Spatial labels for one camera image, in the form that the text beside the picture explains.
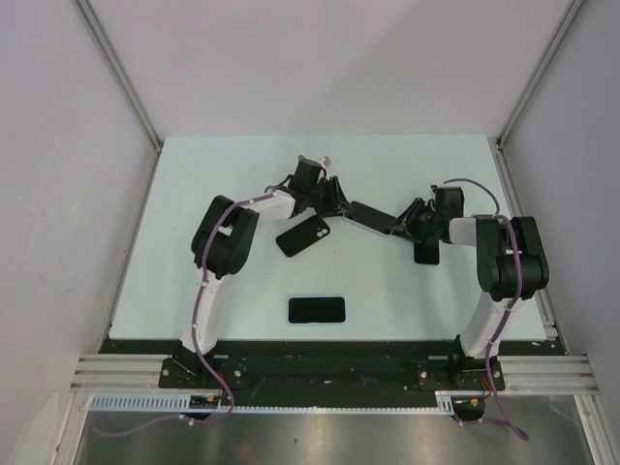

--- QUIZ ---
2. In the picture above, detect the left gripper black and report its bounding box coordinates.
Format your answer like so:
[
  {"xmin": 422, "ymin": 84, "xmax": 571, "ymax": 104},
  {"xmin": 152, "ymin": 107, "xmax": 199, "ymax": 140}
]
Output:
[{"xmin": 307, "ymin": 176, "xmax": 356, "ymax": 219}]

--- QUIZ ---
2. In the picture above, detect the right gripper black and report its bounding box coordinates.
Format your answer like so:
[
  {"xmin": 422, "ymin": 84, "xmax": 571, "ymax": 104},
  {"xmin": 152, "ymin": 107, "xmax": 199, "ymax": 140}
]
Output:
[{"xmin": 386, "ymin": 198, "xmax": 442, "ymax": 242}]

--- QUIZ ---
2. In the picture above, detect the purple phone case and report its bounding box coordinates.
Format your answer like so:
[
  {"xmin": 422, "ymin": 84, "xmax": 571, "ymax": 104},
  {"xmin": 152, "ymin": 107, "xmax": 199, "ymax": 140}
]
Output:
[{"xmin": 342, "ymin": 201, "xmax": 394, "ymax": 240}]

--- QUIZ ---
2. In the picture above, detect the black phone case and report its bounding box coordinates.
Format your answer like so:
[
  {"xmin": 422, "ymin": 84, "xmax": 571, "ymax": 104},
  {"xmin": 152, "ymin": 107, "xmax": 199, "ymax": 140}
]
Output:
[{"xmin": 275, "ymin": 215, "xmax": 330, "ymax": 258}]

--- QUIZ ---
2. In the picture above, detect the blue-edged black phone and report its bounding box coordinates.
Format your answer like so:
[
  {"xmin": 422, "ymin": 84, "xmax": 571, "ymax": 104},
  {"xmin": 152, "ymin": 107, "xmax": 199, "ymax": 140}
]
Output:
[{"xmin": 289, "ymin": 296, "xmax": 347, "ymax": 325}]

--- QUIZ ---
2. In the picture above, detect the light blue phone case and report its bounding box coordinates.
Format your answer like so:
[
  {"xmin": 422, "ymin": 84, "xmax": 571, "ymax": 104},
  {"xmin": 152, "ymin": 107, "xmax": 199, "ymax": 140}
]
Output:
[{"xmin": 287, "ymin": 295, "xmax": 349, "ymax": 326}]

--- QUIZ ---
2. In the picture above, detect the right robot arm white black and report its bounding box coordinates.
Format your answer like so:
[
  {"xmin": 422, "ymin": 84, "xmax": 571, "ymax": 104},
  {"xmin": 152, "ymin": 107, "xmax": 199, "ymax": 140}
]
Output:
[{"xmin": 387, "ymin": 184, "xmax": 549, "ymax": 388}]

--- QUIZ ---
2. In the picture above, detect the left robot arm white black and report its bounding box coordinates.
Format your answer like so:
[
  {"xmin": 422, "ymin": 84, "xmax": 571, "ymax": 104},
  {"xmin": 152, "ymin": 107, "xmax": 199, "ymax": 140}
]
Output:
[{"xmin": 173, "ymin": 156, "xmax": 353, "ymax": 388}]

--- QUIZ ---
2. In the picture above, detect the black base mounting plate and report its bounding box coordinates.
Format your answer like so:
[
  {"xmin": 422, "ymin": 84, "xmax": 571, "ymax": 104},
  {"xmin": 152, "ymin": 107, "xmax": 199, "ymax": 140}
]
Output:
[{"xmin": 100, "ymin": 339, "xmax": 565, "ymax": 409}]

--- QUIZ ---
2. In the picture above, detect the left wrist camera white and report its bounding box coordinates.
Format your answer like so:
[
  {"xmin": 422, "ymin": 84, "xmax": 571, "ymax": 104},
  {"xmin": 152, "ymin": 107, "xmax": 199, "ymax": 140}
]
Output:
[{"xmin": 317, "ymin": 156, "xmax": 331, "ymax": 183}]

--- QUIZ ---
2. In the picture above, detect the right side aluminium rail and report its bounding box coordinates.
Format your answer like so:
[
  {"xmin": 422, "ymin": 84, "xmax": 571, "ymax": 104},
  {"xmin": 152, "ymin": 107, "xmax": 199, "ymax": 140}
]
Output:
[{"xmin": 488, "ymin": 138, "xmax": 560, "ymax": 341}]

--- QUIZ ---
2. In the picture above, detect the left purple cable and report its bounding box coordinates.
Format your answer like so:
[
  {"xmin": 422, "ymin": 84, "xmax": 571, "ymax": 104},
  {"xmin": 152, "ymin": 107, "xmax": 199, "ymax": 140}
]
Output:
[{"xmin": 91, "ymin": 186, "xmax": 236, "ymax": 440}]

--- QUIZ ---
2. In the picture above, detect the purple cable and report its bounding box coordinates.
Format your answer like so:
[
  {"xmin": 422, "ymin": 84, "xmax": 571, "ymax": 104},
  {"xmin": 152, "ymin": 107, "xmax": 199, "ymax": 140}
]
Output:
[
  {"xmin": 443, "ymin": 178, "xmax": 530, "ymax": 442},
  {"xmin": 91, "ymin": 186, "xmax": 236, "ymax": 440}
]

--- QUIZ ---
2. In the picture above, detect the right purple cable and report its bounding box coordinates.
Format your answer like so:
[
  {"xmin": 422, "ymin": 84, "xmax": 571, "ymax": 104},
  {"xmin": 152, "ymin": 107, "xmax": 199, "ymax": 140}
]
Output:
[{"xmin": 443, "ymin": 178, "xmax": 530, "ymax": 442}]

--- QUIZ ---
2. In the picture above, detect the left aluminium frame post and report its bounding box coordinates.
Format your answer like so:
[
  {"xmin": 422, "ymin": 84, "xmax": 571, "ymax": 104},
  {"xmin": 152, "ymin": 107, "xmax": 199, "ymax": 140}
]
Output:
[{"xmin": 72, "ymin": 0, "xmax": 164, "ymax": 151}]

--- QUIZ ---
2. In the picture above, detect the aluminium frame post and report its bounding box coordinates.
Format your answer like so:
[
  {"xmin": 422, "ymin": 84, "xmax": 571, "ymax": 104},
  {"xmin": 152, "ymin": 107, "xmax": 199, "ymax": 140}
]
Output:
[
  {"xmin": 72, "ymin": 0, "xmax": 164, "ymax": 151},
  {"xmin": 495, "ymin": 0, "xmax": 589, "ymax": 149}
]

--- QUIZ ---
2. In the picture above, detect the right aluminium frame post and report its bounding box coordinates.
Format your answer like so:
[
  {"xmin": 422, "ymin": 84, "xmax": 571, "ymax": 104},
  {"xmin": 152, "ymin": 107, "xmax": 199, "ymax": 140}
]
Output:
[{"xmin": 495, "ymin": 0, "xmax": 589, "ymax": 149}]

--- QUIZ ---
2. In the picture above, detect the grey slotted cable duct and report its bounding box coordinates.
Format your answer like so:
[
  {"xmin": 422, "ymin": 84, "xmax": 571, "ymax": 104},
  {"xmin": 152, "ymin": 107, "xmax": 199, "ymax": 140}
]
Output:
[{"xmin": 89, "ymin": 390, "xmax": 459, "ymax": 414}]

